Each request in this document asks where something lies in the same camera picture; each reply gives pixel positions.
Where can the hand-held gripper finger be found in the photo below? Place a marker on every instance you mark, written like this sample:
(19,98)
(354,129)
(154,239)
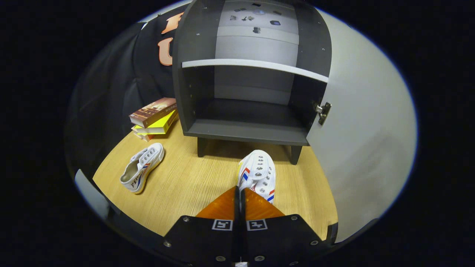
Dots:
(236,211)
(242,211)

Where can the white canvas shoe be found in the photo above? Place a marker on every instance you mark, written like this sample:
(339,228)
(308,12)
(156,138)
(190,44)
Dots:
(258,170)
(143,167)

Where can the dark grey shoe cabinet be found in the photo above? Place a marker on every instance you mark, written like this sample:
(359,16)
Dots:
(245,129)

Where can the yellow book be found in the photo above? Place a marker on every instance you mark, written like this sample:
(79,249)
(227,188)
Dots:
(159,127)

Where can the beige book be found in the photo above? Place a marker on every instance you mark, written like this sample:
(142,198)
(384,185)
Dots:
(145,136)

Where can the brown book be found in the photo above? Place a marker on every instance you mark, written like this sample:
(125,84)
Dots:
(152,111)

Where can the light grey panel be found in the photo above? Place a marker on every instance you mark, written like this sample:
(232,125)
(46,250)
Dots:
(89,193)

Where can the black backdrop cloth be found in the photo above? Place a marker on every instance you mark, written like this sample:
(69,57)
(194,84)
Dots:
(111,92)

